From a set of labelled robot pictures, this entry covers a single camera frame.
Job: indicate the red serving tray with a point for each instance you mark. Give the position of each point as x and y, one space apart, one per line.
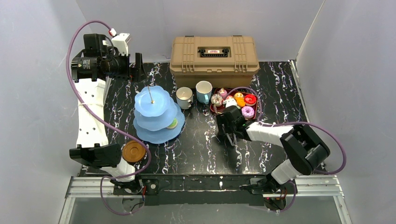
218 110

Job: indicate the blue three-tier cake stand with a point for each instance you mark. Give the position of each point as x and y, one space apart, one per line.
154 110

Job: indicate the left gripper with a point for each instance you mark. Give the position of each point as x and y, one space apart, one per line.
133 70

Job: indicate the light blue mug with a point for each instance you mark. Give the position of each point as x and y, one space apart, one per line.
204 92

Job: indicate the tan plastic toolbox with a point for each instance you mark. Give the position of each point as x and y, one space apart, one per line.
228 61

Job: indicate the green frosted donut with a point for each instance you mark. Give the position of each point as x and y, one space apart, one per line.
173 124

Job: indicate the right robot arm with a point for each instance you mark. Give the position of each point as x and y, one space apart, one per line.
305 150

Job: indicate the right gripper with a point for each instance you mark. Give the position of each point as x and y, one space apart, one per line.
226 122

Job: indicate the purple frosted donut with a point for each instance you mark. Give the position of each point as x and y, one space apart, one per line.
248 112

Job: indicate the white mug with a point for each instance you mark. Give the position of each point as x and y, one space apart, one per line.
184 97

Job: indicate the brown wooden coaster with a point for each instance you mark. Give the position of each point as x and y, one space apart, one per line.
133 152

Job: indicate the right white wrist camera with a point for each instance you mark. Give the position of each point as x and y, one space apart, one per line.
230 102

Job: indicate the chocolate sprinkle donut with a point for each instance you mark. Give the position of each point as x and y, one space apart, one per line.
217 100

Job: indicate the pink cupcake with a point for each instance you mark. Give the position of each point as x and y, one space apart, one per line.
223 93

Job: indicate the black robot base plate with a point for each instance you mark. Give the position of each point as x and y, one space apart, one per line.
257 190

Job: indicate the aluminium frame rail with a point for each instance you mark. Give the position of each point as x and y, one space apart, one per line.
89 187

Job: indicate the orange pastry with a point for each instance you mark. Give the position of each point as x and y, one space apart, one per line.
239 98

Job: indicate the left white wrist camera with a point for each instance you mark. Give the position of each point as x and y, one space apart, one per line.
120 42

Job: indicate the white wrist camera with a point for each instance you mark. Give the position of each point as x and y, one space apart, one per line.
120 42
230 102

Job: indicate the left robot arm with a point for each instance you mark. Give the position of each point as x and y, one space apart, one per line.
101 59

